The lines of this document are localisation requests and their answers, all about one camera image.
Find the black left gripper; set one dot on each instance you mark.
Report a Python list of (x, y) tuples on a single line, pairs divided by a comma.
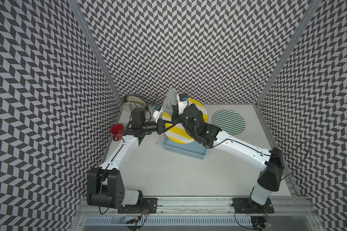
[(161, 127)]

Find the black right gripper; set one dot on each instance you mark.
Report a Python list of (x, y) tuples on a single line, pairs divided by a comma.
[(175, 119)]

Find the yellow striped plate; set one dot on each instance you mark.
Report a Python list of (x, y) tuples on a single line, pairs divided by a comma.
[(178, 134)]

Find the grey striped cloth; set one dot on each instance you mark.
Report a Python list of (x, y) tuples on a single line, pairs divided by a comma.
[(170, 101)]

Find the green striped plate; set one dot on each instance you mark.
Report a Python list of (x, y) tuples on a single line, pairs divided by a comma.
[(230, 121)]

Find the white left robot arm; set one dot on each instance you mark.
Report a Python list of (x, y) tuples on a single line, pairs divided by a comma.
[(105, 187)]

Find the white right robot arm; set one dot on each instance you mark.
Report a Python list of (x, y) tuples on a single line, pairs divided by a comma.
[(270, 163)]

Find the light blue plastic basket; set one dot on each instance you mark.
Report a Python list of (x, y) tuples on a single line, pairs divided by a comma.
[(193, 149)]

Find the red cup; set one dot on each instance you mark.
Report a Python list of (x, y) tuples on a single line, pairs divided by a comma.
[(117, 131)]

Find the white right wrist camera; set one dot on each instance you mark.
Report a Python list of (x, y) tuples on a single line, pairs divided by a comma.
[(182, 101)]

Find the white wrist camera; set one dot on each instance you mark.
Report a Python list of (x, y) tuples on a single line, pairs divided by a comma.
[(157, 110), (182, 101)]

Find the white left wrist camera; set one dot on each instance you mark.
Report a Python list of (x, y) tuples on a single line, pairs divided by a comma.
[(157, 110)]

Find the aluminium front rail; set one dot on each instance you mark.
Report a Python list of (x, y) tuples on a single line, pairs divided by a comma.
[(221, 205)]

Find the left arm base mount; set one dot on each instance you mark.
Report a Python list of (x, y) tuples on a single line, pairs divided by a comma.
[(148, 205)]

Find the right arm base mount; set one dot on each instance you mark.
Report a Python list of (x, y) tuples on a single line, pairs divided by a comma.
[(243, 205)]

